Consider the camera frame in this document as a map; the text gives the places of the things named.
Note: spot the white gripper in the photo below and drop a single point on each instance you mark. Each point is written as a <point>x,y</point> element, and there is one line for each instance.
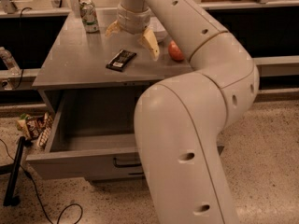
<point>135,22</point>

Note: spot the black rxbar chocolate bar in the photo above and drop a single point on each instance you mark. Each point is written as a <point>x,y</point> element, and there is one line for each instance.
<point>120,60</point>

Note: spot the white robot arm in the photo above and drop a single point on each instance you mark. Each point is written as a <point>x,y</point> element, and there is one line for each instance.
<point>222,85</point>

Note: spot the grey metal drawer cabinet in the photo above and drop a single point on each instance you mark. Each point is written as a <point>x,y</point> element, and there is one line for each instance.
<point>77,61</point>

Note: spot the open grey top drawer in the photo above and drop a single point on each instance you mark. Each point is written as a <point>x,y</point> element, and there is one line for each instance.
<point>93,126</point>

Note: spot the white ceramic bowl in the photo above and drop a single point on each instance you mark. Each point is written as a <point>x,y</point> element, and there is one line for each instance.
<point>157,29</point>

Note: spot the red apple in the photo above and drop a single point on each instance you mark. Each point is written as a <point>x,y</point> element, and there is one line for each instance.
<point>174,52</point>

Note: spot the white patterned snack bag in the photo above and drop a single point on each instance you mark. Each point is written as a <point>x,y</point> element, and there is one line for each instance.
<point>45,131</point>

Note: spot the clear plastic water bottle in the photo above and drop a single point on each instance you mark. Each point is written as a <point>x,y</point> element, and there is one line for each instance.
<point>9,62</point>

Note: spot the brown snack bag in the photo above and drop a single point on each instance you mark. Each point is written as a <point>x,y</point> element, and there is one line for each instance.
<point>33,126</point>

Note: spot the black stand leg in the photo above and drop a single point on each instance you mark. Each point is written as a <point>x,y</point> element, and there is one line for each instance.
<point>13,171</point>

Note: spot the black drawer handle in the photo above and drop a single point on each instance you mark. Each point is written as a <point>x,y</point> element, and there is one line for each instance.
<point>123,163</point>

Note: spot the grey metal rail frame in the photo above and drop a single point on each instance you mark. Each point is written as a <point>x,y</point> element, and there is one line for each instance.
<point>278,66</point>

